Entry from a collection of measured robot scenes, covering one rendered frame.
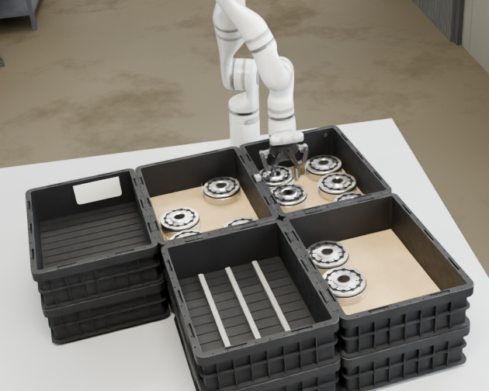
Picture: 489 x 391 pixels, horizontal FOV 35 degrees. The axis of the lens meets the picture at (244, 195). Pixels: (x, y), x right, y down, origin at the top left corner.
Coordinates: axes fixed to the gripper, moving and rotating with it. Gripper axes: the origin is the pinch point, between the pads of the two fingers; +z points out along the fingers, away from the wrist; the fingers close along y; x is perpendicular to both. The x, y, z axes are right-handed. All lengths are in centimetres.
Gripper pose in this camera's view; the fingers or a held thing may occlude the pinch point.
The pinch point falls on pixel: (285, 175)
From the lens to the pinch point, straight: 218.8
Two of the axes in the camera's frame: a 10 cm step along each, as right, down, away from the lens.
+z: 0.9, 8.4, 5.3
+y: -9.8, 1.5, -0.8
